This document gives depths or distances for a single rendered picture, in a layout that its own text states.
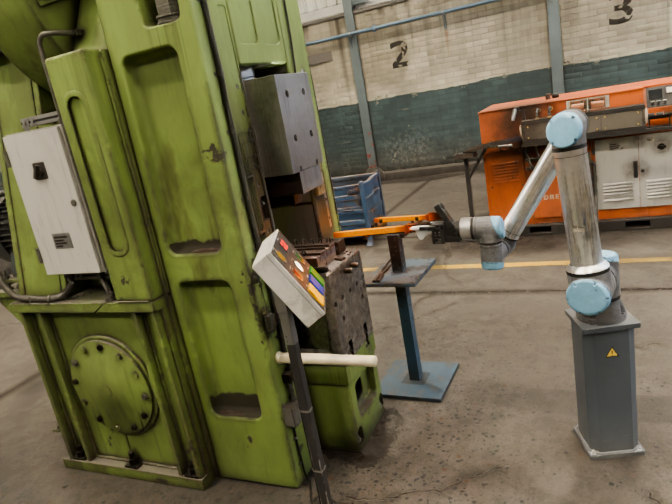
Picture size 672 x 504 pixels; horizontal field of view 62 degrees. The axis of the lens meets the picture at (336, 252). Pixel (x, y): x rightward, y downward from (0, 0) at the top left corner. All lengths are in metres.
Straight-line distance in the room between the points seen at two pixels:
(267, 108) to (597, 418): 1.86
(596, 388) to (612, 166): 3.43
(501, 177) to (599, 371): 3.52
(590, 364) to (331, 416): 1.17
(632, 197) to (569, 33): 4.41
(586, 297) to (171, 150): 1.70
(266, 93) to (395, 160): 8.06
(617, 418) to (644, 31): 7.63
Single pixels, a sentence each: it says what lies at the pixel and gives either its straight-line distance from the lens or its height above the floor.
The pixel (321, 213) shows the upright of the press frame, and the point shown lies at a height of 1.09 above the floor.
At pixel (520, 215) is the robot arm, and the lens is 2.37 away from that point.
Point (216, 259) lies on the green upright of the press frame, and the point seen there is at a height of 1.10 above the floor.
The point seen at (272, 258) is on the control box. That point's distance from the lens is 1.82.
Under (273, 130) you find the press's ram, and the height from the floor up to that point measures 1.55.
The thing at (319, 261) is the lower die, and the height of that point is 0.96.
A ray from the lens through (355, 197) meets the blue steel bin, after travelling 6.16.
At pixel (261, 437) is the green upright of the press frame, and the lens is 2.65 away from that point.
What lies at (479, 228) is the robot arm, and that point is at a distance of 2.28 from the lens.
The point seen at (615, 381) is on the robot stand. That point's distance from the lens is 2.57.
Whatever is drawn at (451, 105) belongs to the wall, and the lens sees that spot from 9.93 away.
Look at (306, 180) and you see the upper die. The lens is 2.43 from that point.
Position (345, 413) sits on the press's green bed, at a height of 0.22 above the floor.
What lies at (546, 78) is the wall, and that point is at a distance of 9.70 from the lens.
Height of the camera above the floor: 1.64
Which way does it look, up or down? 15 degrees down
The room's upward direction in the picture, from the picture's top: 11 degrees counter-clockwise
